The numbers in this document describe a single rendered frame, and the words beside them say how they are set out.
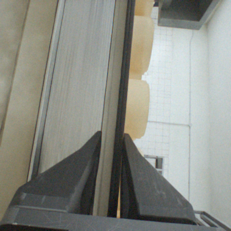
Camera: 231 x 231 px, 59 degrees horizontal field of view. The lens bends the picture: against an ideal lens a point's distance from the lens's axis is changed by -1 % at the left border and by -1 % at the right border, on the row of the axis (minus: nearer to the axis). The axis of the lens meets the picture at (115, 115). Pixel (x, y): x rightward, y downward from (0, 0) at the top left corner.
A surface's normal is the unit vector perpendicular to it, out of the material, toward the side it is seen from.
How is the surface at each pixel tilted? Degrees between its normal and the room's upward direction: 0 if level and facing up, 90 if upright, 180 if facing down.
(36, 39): 90
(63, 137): 90
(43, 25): 90
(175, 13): 90
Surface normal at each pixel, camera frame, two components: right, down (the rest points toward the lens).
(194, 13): 0.01, -0.19
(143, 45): -0.03, 0.26
